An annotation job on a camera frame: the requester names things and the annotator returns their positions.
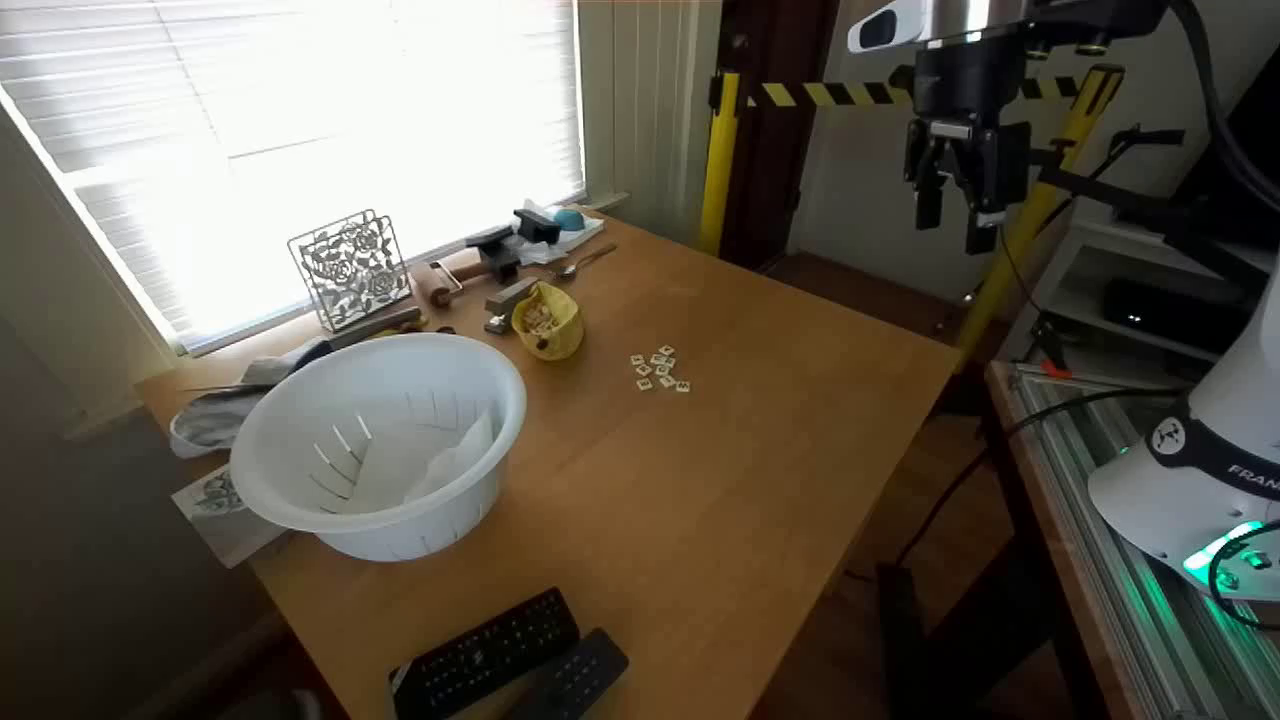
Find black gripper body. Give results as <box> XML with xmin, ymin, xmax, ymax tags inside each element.
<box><xmin>902</xmin><ymin>76</ymin><xmax>1039</xmax><ymax>217</ymax></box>

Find white shelf unit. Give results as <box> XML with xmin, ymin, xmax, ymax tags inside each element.
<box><xmin>1031</xmin><ymin>213</ymin><xmax>1277</xmax><ymax>371</ymax></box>

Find yellow black striped bar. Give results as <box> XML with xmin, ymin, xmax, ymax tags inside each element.
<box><xmin>702</xmin><ymin>65</ymin><xmax>1127</xmax><ymax>116</ymax></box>

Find black device on shelf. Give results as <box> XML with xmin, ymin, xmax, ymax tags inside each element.
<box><xmin>1098</xmin><ymin>274</ymin><xmax>1222</xmax><ymax>352</ymax></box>

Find black monitor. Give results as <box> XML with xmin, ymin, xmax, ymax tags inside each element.
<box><xmin>1173</xmin><ymin>44</ymin><xmax>1280</xmax><ymax>255</ymax></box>

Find metal spoon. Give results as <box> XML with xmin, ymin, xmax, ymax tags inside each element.
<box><xmin>550</xmin><ymin>239</ymin><xmax>618</xmax><ymax>290</ymax></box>

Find white flat tray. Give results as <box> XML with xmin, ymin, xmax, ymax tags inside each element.
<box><xmin>513</xmin><ymin>197</ymin><xmax>610</xmax><ymax>274</ymax></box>

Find black boxy device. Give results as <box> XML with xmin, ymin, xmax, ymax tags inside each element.
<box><xmin>513</xmin><ymin>203</ymin><xmax>564</xmax><ymax>253</ymax></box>

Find yellow plastic bowl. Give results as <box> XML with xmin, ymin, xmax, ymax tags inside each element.
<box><xmin>506</xmin><ymin>278</ymin><xmax>593</xmax><ymax>370</ymax></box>

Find gray metal block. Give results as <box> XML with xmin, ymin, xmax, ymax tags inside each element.
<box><xmin>481</xmin><ymin>274</ymin><xmax>543</xmax><ymax>342</ymax></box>

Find aluminium robot mounting platform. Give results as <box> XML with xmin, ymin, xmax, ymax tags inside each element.
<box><xmin>982</xmin><ymin>358</ymin><xmax>1280</xmax><ymax>720</ymax></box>

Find black round-bodied tool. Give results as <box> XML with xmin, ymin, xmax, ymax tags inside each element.
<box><xmin>463</xmin><ymin>225</ymin><xmax>522</xmax><ymax>290</ymax></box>

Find brown wooden block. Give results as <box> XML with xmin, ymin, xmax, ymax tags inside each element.
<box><xmin>408</xmin><ymin>255</ymin><xmax>463</xmax><ymax>318</ymax></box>

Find dark long tool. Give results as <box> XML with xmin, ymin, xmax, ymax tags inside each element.
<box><xmin>292</xmin><ymin>301</ymin><xmax>431</xmax><ymax>361</ymax></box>

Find QR code marker card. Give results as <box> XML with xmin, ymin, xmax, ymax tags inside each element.
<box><xmin>283</xmin><ymin>203</ymin><xmax>416</xmax><ymax>342</ymax></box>

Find small black remote control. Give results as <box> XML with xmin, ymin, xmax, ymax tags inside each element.
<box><xmin>498</xmin><ymin>623</ymin><xmax>633</xmax><ymax>720</ymax></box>

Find white window blinds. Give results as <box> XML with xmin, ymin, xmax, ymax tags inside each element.
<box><xmin>0</xmin><ymin>0</ymin><xmax>593</xmax><ymax>361</ymax></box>

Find large white plastic bowl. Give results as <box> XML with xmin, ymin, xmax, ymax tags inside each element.
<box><xmin>227</xmin><ymin>327</ymin><xmax>530</xmax><ymax>568</ymax></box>

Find large black remote control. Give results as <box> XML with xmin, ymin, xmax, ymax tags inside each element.
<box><xmin>388</xmin><ymin>585</ymin><xmax>585</xmax><ymax>720</ymax></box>

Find white gray cloth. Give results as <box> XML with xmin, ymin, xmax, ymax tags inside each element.
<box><xmin>164</xmin><ymin>352</ymin><xmax>298</xmax><ymax>463</ymax></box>

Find printed paper card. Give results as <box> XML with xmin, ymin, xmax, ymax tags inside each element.
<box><xmin>166</xmin><ymin>459</ymin><xmax>292</xmax><ymax>573</ymax></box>

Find yellow post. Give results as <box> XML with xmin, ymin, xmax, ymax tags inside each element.
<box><xmin>950</xmin><ymin>59</ymin><xmax>1127</xmax><ymax>361</ymax></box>
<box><xmin>694</xmin><ymin>69</ymin><xmax>748</xmax><ymax>260</ymax></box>

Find black camera mount rod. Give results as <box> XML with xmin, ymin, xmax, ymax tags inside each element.
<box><xmin>1024</xmin><ymin>119</ymin><xmax>1277</xmax><ymax>278</ymax></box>

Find black platform cable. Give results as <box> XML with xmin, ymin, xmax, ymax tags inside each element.
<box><xmin>889</xmin><ymin>380</ymin><xmax>1192</xmax><ymax>573</ymax></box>

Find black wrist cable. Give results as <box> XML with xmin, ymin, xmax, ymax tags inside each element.
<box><xmin>1165</xmin><ymin>0</ymin><xmax>1280</xmax><ymax>217</ymax></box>

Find white ribbed wall panel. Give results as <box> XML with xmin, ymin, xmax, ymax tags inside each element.
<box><xmin>577</xmin><ymin>0</ymin><xmax>726</xmax><ymax>247</ymax></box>

